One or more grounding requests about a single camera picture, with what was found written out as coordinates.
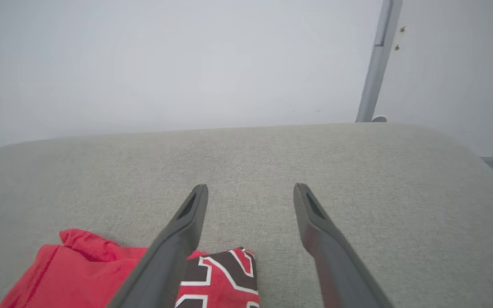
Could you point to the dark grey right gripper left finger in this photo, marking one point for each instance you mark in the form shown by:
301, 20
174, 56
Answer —
165, 261

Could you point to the grey pole foot bracket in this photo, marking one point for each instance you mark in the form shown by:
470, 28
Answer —
379, 119

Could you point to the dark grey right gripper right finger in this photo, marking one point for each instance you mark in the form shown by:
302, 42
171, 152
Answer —
340, 265

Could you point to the grey fabric sofa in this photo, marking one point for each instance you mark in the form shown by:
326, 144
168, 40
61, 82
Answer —
400, 214

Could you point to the grey metal wall pole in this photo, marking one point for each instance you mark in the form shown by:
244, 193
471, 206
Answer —
378, 60

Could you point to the red and white basketball jersey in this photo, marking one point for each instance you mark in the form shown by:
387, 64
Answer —
84, 278

